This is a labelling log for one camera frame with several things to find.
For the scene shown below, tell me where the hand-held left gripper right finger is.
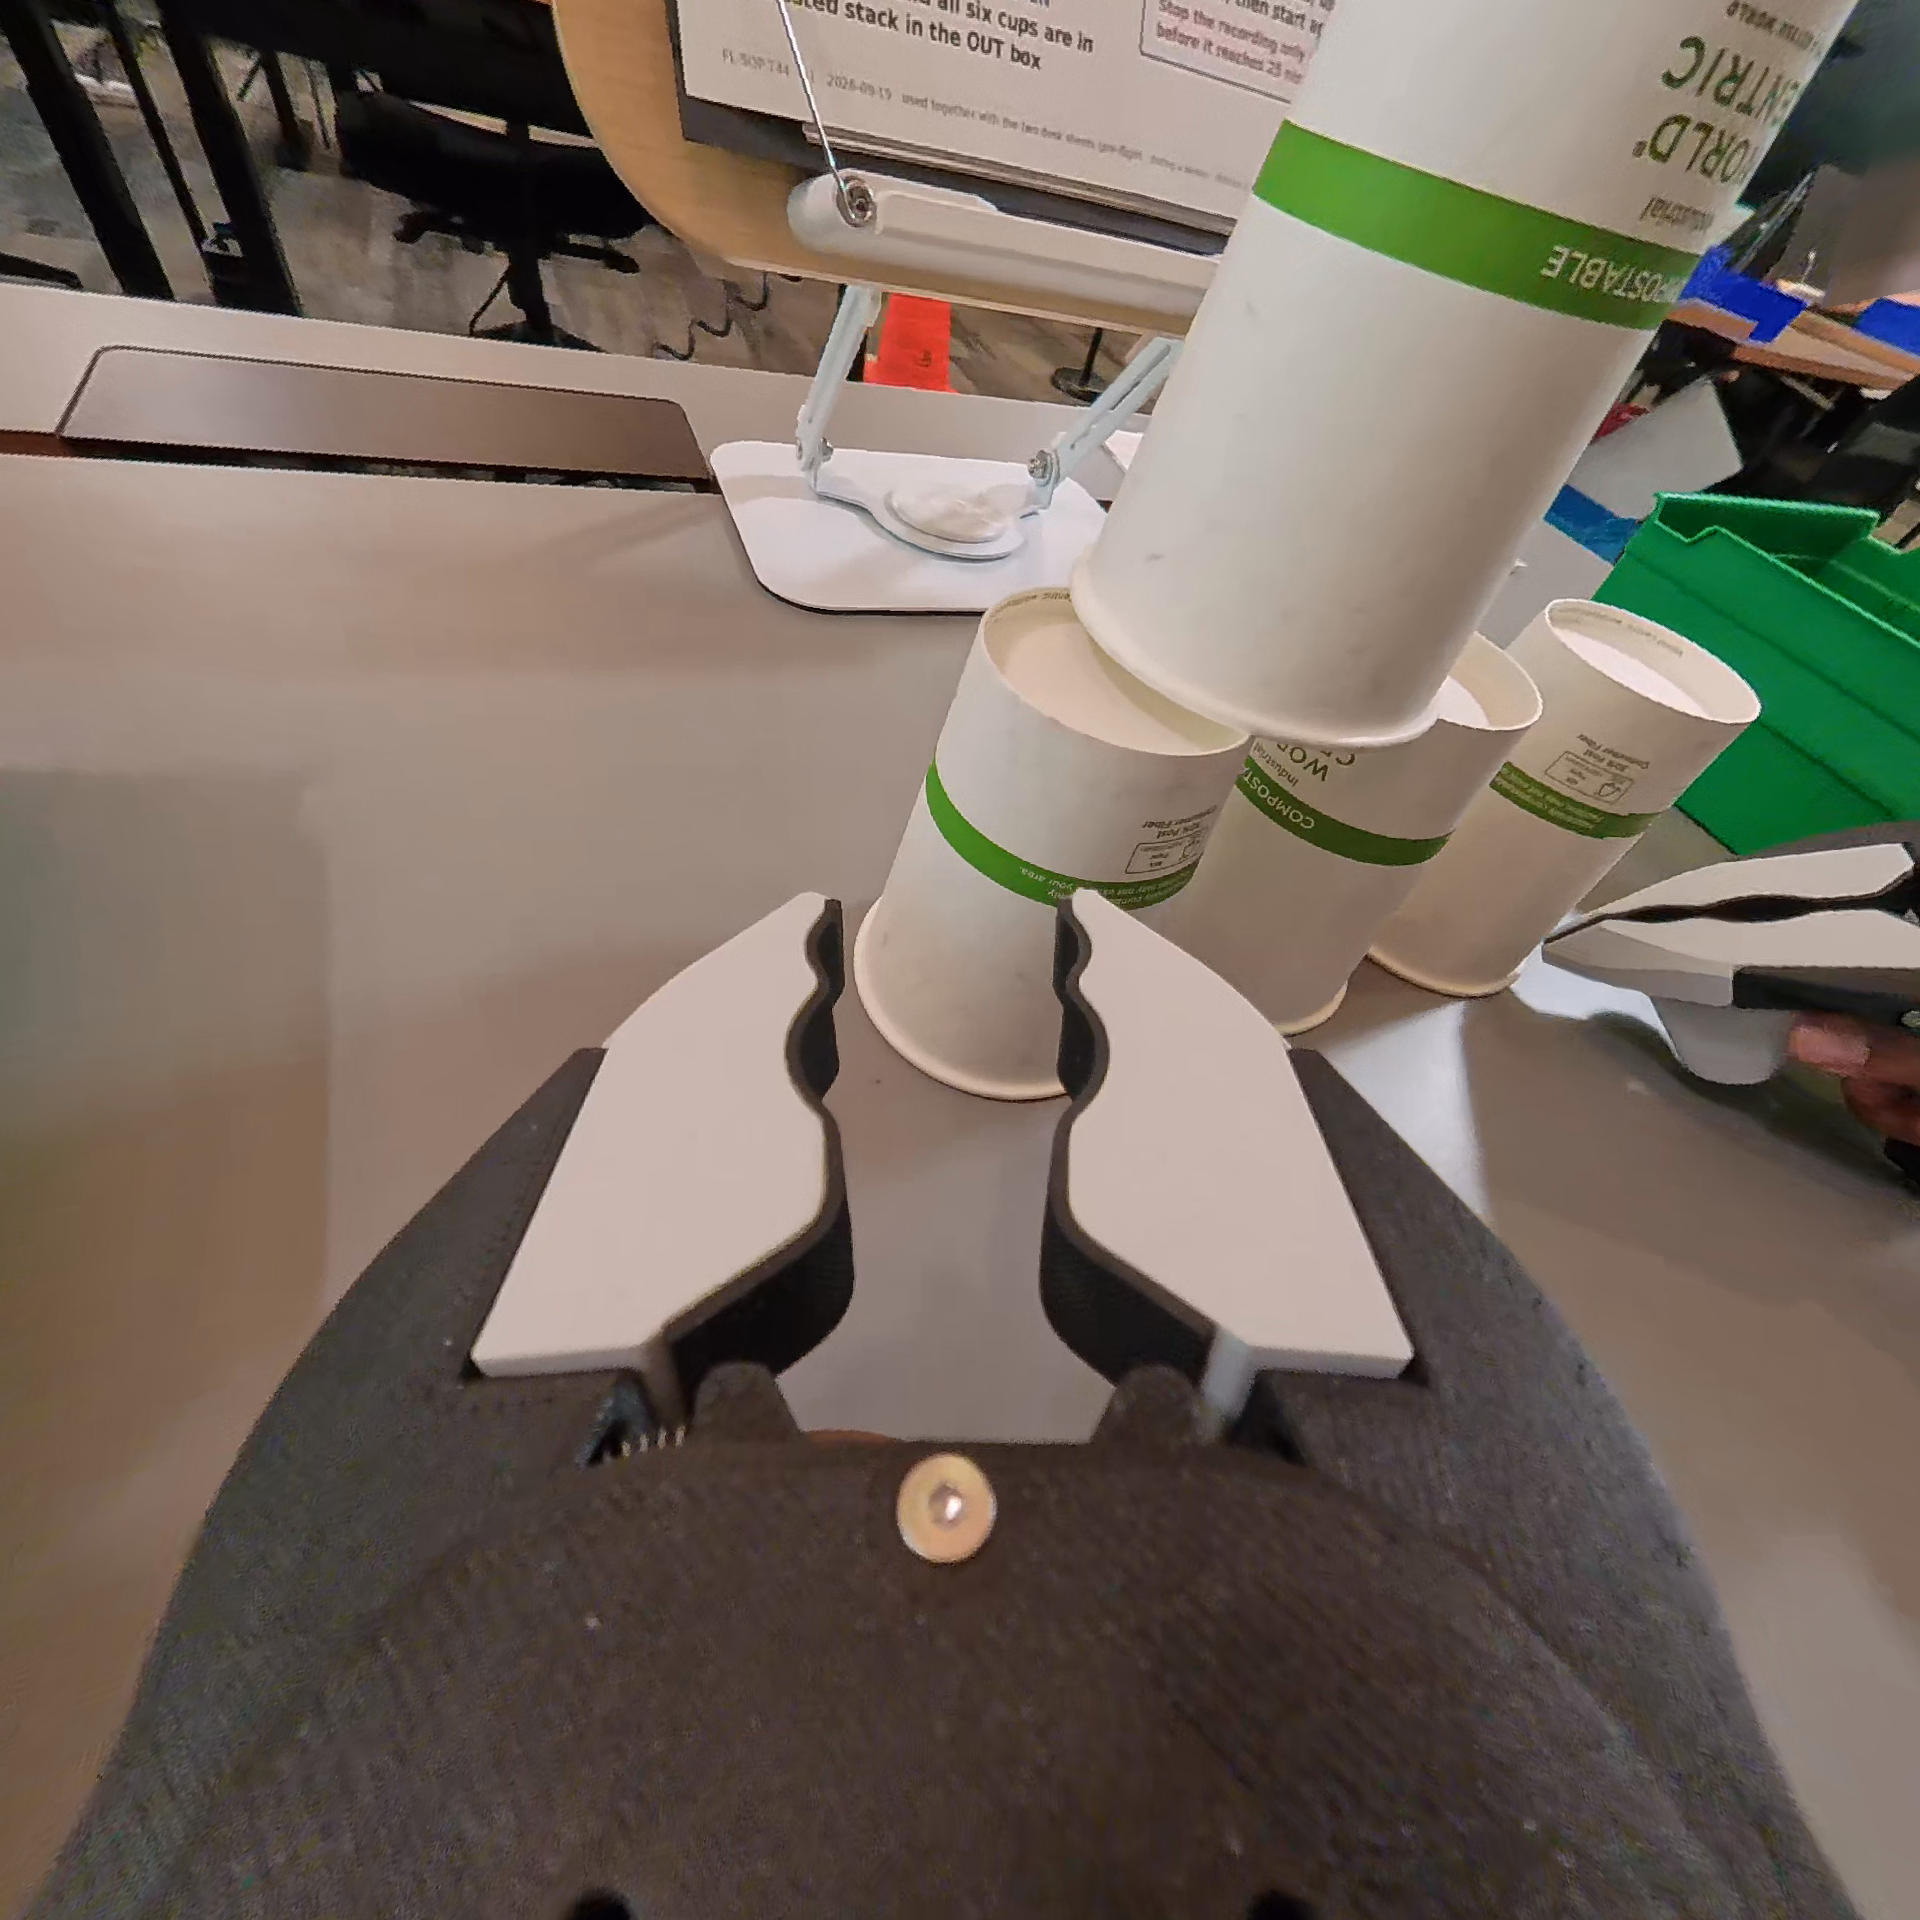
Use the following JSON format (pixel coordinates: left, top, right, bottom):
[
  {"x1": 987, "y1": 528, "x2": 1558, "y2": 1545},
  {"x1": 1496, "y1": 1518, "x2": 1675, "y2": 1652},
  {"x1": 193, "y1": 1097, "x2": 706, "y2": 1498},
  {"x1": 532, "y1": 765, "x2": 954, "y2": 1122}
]
[{"x1": 1037, "y1": 894, "x2": 1424, "y2": 1446}]

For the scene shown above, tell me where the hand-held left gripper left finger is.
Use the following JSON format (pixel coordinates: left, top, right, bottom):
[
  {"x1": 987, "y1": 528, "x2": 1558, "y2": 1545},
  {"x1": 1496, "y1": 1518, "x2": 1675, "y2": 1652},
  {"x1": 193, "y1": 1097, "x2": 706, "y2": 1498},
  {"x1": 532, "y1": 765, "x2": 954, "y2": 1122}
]
[{"x1": 468, "y1": 892, "x2": 858, "y2": 1409}]

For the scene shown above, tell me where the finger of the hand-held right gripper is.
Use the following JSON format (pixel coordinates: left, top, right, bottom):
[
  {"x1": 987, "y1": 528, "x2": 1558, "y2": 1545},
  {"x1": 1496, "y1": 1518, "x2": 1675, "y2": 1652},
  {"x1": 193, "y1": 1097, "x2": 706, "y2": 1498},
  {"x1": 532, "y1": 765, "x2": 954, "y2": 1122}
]
[
  {"x1": 1542, "y1": 900, "x2": 1920, "y2": 1085},
  {"x1": 1566, "y1": 840, "x2": 1920, "y2": 931}
]

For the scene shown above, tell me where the white paper cup green band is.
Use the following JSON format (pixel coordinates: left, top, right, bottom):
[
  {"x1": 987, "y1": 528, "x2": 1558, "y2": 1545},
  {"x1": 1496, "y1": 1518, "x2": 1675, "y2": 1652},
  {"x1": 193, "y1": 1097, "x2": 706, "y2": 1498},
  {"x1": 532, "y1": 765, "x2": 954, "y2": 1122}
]
[
  {"x1": 1192, "y1": 629, "x2": 1544, "y2": 1037},
  {"x1": 851, "y1": 588, "x2": 1254, "y2": 1103},
  {"x1": 1068, "y1": 0, "x2": 1862, "y2": 747},
  {"x1": 1364, "y1": 596, "x2": 1761, "y2": 999}
]

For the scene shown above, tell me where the grey desk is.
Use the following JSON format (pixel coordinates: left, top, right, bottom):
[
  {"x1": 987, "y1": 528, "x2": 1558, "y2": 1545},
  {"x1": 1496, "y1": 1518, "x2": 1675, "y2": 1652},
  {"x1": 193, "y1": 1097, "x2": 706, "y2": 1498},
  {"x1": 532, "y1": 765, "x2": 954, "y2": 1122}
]
[
  {"x1": 0, "y1": 276, "x2": 1201, "y2": 490},
  {"x1": 0, "y1": 449, "x2": 1920, "y2": 1878}
]

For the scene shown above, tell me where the person's right hand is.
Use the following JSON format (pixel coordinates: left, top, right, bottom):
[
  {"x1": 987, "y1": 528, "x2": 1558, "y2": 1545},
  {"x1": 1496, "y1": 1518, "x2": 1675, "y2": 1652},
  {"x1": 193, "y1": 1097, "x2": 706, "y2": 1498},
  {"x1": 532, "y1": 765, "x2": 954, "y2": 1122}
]
[{"x1": 1791, "y1": 1014, "x2": 1920, "y2": 1152}]

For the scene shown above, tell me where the green plastic bin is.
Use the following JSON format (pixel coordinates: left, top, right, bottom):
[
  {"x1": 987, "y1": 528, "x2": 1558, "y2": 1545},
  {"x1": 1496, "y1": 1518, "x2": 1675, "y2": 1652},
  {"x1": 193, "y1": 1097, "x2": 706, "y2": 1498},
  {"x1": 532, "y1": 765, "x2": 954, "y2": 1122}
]
[{"x1": 1589, "y1": 491, "x2": 1920, "y2": 858}]

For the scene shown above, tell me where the orange traffic cone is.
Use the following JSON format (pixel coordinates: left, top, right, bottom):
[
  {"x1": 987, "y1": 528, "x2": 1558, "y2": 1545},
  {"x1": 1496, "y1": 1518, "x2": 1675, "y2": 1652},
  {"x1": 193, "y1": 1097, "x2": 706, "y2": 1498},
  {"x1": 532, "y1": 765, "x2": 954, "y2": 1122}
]
[{"x1": 869, "y1": 292, "x2": 962, "y2": 395}]

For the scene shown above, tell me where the black office chair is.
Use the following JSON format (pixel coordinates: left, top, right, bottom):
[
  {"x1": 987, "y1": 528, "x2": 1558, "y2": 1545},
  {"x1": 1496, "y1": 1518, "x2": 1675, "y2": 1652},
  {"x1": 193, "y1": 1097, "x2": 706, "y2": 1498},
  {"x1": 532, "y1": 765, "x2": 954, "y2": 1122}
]
[{"x1": 335, "y1": 81, "x2": 661, "y2": 354}]

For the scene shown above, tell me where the printed instruction sheet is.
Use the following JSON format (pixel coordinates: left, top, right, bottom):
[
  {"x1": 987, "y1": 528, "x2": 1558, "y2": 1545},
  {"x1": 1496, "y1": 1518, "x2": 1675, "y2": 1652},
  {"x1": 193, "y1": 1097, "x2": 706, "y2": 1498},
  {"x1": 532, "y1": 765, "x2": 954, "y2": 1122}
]
[{"x1": 665, "y1": 0, "x2": 1338, "y2": 228}]

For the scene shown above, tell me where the dark cable tray cover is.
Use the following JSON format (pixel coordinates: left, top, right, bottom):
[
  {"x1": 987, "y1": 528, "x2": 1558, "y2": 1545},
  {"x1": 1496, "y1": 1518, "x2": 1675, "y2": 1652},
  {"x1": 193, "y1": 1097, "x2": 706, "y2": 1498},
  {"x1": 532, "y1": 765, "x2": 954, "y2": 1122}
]
[{"x1": 55, "y1": 347, "x2": 713, "y2": 481}]

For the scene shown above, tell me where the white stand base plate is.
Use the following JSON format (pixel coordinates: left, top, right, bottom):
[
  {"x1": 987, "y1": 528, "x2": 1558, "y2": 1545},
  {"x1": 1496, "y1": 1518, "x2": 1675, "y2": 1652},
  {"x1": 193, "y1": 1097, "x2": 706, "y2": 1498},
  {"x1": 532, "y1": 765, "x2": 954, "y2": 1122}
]
[{"x1": 552, "y1": 0, "x2": 1247, "y2": 618}]

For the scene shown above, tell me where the black table frame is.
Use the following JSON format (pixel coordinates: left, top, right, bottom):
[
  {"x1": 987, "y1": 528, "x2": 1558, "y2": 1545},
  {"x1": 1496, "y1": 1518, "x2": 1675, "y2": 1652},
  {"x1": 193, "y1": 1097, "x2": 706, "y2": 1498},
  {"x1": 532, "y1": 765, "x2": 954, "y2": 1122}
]
[{"x1": 0, "y1": 0, "x2": 347, "y2": 309}]

